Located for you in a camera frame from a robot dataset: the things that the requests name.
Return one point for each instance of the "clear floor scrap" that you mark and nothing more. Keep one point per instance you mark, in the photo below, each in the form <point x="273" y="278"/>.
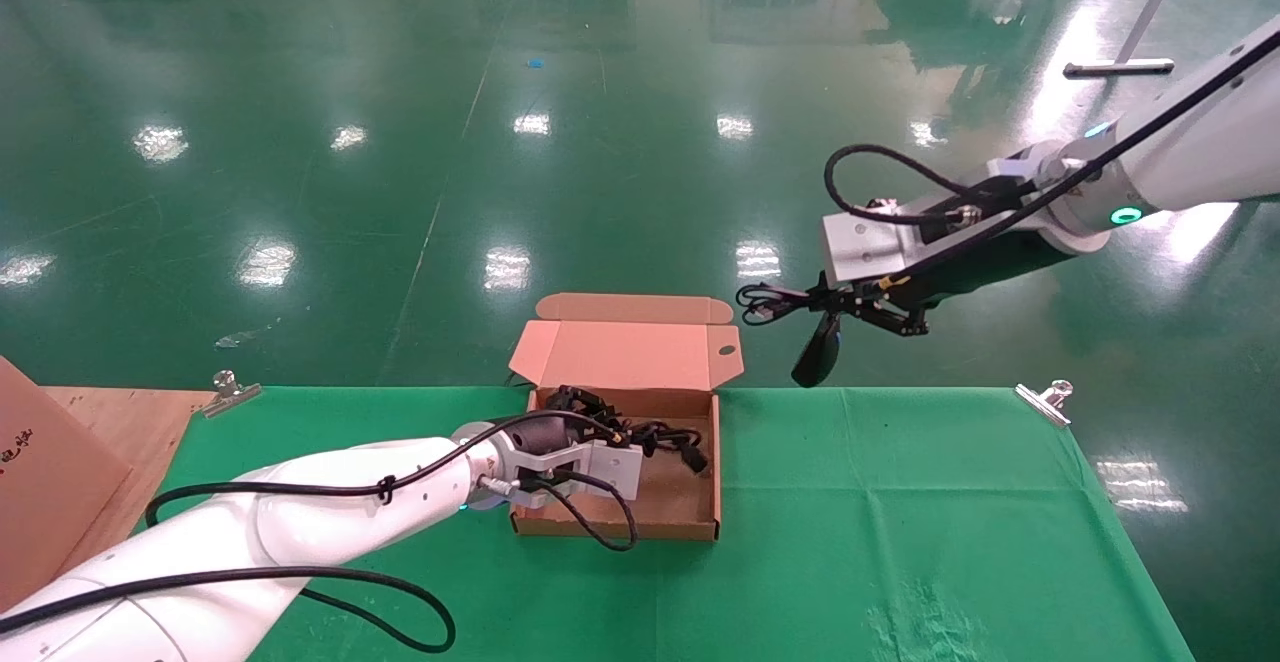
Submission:
<point x="235" y="339"/>

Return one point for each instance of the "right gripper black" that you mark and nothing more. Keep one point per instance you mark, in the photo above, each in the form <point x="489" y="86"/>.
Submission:
<point x="985" y="267"/>

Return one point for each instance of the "green table cloth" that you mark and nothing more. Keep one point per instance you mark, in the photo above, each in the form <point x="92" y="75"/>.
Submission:
<point x="850" y="522"/>

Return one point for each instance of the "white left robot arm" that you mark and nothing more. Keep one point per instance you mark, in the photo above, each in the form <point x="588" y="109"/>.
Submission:
<point x="300" y="522"/>

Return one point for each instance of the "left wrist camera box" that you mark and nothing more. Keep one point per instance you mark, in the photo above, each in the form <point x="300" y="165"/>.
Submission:
<point x="610" y="467"/>

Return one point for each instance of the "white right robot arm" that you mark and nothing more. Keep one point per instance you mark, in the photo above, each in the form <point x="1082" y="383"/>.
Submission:
<point x="1200" y="152"/>

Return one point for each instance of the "flat open cardboard box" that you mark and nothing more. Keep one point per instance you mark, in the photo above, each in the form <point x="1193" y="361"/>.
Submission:
<point x="670" y="512"/>

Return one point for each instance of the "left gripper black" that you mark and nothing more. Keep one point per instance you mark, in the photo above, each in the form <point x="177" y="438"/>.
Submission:
<point x="548" y="435"/>

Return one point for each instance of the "tall printed cardboard box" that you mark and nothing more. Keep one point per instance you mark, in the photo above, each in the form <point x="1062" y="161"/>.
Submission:
<point x="50" y="482"/>

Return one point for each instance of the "grey table leg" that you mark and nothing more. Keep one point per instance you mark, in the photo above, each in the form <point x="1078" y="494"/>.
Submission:
<point x="1120" y="68"/>

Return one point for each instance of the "metal binder clip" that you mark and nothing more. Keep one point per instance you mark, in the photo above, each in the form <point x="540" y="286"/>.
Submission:
<point x="230" y="397"/>
<point x="1045" y="404"/>

